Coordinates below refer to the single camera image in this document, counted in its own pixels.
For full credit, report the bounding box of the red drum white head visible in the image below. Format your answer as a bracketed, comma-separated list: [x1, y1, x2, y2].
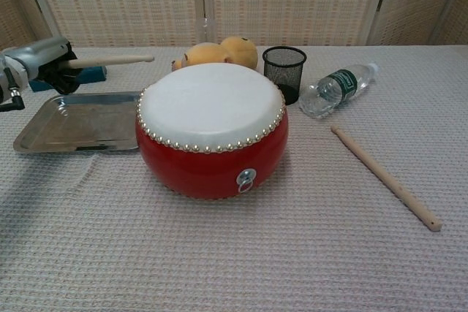
[135, 63, 286, 200]

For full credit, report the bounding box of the bamboo folding screen panel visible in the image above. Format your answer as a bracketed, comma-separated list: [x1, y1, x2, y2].
[203, 0, 382, 47]
[31, 0, 208, 48]
[434, 0, 468, 46]
[369, 0, 458, 46]
[0, 0, 43, 50]

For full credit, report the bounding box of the clear water bottle green label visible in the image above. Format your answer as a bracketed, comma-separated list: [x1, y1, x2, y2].
[298, 63, 380, 120]

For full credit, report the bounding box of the beige woven tablecloth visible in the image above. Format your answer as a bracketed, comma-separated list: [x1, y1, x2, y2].
[0, 44, 468, 312]

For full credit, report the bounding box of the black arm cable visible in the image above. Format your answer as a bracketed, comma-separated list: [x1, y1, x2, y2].
[0, 66, 26, 113]

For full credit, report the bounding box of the wooden drumstick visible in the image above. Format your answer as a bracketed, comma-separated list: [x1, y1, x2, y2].
[65, 54, 155, 70]
[331, 125, 442, 232]

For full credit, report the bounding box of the black mesh pen cup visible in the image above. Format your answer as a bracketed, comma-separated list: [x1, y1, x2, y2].
[262, 46, 307, 106]

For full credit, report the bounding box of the stainless steel tray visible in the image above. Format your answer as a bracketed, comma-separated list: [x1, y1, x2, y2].
[13, 91, 142, 153]

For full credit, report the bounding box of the teal block with holes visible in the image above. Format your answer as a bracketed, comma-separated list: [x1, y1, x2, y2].
[29, 65, 108, 93]

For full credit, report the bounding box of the yellow plush toy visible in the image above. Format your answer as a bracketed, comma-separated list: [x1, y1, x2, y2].
[170, 35, 259, 71]

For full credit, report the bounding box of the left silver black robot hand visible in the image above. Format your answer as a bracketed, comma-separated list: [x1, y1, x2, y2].
[2, 37, 80, 96]

